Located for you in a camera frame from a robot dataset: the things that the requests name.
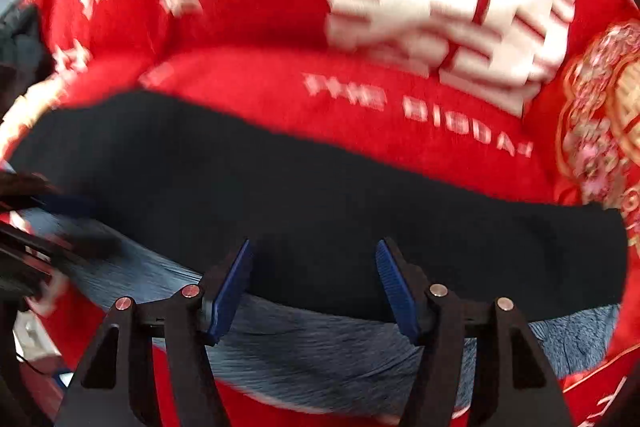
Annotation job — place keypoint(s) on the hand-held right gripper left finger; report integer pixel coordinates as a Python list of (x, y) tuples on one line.
[(230, 292)]

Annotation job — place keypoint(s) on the dark cloth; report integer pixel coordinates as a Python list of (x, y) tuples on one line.
[(20, 52)]

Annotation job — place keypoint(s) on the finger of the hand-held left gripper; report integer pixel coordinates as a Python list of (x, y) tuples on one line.
[(75, 252), (65, 206)]

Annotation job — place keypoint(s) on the red printed blanket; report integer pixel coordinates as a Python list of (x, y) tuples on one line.
[(275, 7)]

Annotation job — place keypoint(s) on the black pants with grey lining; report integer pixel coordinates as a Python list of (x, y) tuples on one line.
[(300, 187)]

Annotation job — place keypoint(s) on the red embroidered cushion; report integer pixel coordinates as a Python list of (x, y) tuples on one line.
[(595, 132)]

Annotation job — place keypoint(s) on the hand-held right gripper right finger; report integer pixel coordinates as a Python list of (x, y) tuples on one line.
[(397, 292)]

